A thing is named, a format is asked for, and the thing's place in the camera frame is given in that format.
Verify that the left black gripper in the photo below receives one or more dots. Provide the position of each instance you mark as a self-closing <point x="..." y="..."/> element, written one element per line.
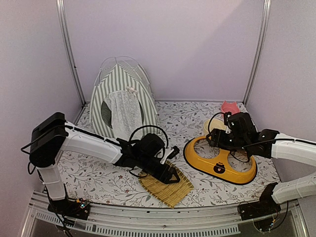
<point x="162" y="176"/>

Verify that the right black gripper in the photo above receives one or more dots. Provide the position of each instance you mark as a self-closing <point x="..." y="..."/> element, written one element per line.
<point x="219" y="143"/>

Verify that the woven bamboo tray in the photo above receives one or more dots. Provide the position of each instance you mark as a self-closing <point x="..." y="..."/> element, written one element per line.
<point x="168" y="194"/>

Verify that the pink cat-ear pet bowl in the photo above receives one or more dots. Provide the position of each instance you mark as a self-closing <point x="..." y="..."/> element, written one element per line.
<point x="228" y="107"/>

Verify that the cream ceramic pet bowl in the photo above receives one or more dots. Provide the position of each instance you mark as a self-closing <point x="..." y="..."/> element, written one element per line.
<point x="208" y="125"/>

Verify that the yellow double bowl holder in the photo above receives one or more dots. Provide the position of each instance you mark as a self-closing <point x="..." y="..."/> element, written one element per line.
<point x="218" y="166"/>

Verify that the striped green white pet tent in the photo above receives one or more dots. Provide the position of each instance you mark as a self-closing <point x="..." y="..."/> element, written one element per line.
<point x="125" y="86"/>

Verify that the checkered grey cushion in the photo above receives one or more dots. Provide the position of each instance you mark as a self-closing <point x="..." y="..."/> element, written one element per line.
<point x="106" y="114"/>

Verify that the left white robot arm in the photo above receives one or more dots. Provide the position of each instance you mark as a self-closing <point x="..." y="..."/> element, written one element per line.
<point x="56" y="135"/>

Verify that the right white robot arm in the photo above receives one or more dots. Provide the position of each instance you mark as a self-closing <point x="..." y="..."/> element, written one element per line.
<point x="294" y="149"/>

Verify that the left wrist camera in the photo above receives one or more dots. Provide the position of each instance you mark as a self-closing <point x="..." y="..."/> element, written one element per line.
<point x="170" y="153"/>

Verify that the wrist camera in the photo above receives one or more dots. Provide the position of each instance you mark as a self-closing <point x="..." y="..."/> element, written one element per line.
<point x="170" y="153"/>
<point x="227" y="122"/>

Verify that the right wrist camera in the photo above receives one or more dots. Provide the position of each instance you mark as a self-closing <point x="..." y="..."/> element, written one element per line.
<point x="227" y="122"/>

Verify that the front aluminium rail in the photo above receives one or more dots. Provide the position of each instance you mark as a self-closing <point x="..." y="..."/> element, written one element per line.
<point x="125" y="221"/>

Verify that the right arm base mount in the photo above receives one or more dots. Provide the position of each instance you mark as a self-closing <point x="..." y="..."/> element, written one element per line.
<point x="263" y="207"/>

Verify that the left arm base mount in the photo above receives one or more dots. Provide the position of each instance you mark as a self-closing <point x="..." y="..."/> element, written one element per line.
<point x="79" y="209"/>

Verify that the right aluminium frame post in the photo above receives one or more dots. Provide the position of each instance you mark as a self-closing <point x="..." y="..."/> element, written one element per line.
<point x="259" y="48"/>

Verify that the aluminium frame post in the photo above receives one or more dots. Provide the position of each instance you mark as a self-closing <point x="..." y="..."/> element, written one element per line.
<point x="259" y="48"/>
<point x="68" y="48"/>

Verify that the left aluminium frame post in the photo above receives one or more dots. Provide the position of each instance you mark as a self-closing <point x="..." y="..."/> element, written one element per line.
<point x="68" y="48"/>

